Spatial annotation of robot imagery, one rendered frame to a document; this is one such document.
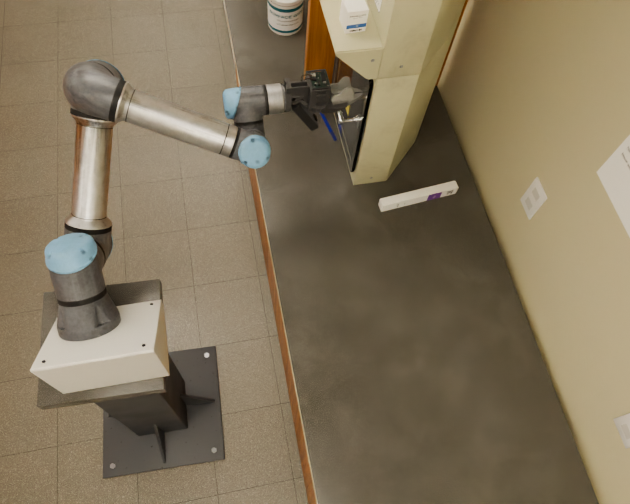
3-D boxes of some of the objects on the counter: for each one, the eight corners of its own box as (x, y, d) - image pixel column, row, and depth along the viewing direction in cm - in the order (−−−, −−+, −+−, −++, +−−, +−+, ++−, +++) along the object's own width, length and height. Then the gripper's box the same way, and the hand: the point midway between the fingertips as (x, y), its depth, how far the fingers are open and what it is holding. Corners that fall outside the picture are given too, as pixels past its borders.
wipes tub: (298, 10, 215) (300, -25, 202) (305, 34, 209) (307, 0, 196) (265, 13, 213) (264, -22, 200) (270, 38, 207) (270, 3, 194)
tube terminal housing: (401, 100, 198) (468, -131, 129) (427, 175, 184) (518, -39, 115) (332, 108, 194) (363, -125, 126) (353, 185, 180) (402, -30, 112)
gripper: (287, 97, 138) (370, 88, 141) (280, 70, 142) (362, 62, 145) (286, 120, 145) (365, 111, 148) (280, 94, 149) (357, 85, 152)
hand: (357, 95), depth 149 cm, fingers closed
